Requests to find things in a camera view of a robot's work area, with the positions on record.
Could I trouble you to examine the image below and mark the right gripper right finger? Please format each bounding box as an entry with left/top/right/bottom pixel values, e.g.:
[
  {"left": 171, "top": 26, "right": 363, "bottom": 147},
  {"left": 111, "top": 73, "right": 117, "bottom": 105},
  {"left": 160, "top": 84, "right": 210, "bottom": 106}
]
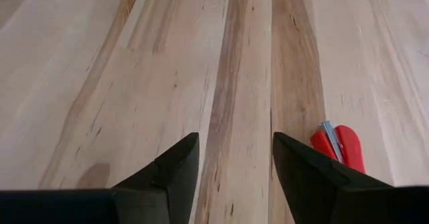
[{"left": 271, "top": 131, "right": 397, "bottom": 224}]

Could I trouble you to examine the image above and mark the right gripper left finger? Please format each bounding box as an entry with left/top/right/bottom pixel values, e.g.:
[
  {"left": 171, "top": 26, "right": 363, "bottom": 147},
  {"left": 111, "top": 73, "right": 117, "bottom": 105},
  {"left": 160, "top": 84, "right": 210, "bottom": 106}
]
[{"left": 112, "top": 131, "right": 201, "bottom": 224}]

